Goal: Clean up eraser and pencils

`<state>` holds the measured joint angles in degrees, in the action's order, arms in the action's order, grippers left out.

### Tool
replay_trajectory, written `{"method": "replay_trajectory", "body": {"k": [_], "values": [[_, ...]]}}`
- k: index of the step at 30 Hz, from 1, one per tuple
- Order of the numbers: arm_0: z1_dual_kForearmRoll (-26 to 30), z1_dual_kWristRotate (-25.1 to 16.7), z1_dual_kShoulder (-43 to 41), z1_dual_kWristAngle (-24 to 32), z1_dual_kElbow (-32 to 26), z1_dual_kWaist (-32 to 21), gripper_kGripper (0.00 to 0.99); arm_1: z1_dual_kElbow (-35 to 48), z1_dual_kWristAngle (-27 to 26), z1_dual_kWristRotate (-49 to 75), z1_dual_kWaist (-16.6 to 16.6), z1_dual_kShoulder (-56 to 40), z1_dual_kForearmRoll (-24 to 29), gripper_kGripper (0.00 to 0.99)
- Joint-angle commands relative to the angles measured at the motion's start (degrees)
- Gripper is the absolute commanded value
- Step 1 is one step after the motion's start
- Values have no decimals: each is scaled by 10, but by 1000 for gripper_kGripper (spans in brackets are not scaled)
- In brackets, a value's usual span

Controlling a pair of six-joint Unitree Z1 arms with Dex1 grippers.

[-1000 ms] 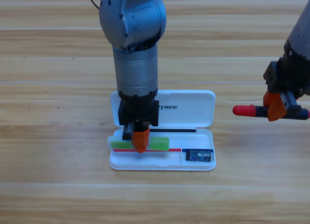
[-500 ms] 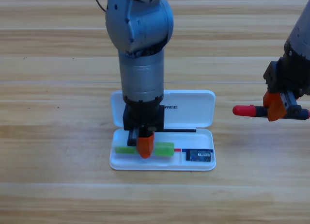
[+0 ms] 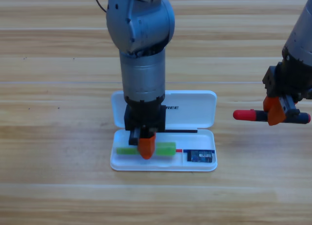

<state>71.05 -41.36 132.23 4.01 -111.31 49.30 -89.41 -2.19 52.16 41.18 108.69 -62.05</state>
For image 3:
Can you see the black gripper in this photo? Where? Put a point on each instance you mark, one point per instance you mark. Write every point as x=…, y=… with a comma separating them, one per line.
x=145, y=116
x=285, y=81

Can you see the green glue stick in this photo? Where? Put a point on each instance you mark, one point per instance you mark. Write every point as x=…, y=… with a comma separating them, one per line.
x=165, y=149

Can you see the black marker with red cap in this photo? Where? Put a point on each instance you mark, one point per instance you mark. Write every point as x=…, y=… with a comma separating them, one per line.
x=243, y=115

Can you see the white plastic pencil case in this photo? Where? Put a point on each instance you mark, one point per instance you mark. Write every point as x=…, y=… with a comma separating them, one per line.
x=190, y=113

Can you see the dark blue eraser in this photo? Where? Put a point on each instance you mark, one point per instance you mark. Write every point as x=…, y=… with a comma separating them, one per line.
x=200, y=156

